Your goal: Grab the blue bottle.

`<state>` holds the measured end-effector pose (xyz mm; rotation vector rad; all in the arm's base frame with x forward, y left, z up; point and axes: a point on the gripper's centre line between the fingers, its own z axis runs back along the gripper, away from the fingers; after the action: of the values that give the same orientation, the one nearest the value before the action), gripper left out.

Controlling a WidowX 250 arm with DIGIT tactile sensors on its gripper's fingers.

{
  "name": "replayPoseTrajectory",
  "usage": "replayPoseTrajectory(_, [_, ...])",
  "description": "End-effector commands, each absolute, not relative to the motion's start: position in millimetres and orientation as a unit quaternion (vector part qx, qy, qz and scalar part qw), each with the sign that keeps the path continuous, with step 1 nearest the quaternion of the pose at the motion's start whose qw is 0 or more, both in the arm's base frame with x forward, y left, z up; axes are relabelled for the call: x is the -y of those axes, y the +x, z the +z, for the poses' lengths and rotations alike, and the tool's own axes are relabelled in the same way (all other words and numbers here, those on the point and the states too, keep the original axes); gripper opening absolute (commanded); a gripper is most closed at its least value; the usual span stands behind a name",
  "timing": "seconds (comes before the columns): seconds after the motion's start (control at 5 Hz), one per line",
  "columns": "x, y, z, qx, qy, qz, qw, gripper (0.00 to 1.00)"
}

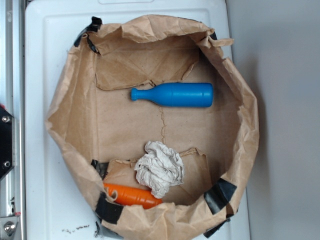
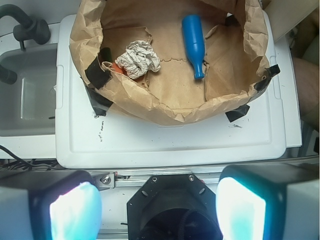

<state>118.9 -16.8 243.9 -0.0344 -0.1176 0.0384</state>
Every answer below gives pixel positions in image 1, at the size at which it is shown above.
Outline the blue plastic bottle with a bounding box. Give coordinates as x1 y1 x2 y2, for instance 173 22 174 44
130 83 214 108

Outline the black metal bracket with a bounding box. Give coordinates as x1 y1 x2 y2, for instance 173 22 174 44
0 104 15 181

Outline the brown paper bag bin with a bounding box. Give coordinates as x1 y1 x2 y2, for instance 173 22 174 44
45 14 260 240

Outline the orange plastic bottle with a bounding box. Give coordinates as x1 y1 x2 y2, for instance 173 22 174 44
103 183 163 209

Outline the white plastic tray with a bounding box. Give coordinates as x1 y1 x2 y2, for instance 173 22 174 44
24 0 252 240

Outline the crumpled white paper ball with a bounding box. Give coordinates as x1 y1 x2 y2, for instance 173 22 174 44
134 141 185 199

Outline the aluminium frame rail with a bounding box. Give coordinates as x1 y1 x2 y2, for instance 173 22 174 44
0 0 27 240

